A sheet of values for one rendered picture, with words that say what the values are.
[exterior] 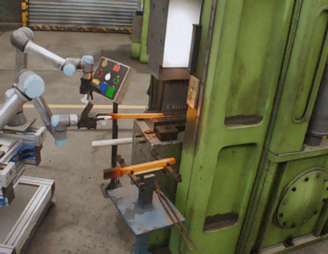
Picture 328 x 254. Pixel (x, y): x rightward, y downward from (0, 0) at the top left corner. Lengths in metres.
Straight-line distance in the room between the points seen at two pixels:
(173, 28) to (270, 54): 0.56
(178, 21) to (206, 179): 0.92
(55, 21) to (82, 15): 0.76
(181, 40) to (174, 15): 0.16
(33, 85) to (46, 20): 8.27
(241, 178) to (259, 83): 0.65
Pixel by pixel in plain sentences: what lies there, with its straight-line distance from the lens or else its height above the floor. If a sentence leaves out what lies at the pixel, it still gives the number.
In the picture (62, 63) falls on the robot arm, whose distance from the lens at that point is 2.30.
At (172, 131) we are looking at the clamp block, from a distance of 2.10.
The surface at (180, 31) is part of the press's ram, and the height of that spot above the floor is 1.58.
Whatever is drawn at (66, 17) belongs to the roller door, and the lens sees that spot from 10.05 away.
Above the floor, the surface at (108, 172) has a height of 0.96.
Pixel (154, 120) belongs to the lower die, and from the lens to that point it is 2.19.
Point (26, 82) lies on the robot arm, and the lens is 1.87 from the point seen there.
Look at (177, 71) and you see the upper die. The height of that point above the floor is 1.32.
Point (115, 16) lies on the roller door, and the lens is 10.01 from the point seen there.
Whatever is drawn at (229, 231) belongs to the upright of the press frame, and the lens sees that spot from 2.46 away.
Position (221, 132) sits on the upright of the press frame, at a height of 1.10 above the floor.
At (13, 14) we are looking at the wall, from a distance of 10.29.
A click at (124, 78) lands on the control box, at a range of 2.52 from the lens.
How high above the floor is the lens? 1.91
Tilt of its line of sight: 25 degrees down
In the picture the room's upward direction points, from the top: 6 degrees clockwise
